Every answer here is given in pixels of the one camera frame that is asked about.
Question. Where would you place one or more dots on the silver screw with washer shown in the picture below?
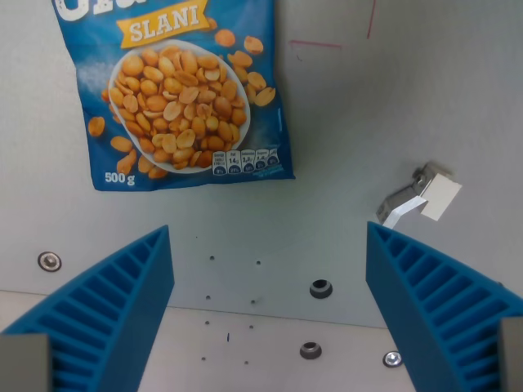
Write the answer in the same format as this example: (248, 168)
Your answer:
(50, 261)
(392, 359)

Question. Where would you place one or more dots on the grey metal angle bracket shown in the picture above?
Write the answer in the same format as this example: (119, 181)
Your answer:
(408, 195)

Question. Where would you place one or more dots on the white paper label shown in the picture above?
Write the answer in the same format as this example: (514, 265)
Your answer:
(440, 197)

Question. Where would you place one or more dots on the dark threaded insert nut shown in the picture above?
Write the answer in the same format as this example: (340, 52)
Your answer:
(320, 288)
(310, 350)

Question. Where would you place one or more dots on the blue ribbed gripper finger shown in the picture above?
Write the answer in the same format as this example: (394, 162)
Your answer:
(433, 302)
(102, 310)

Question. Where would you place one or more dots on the blue salted peanuts bag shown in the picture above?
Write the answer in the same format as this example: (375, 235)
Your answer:
(180, 102)

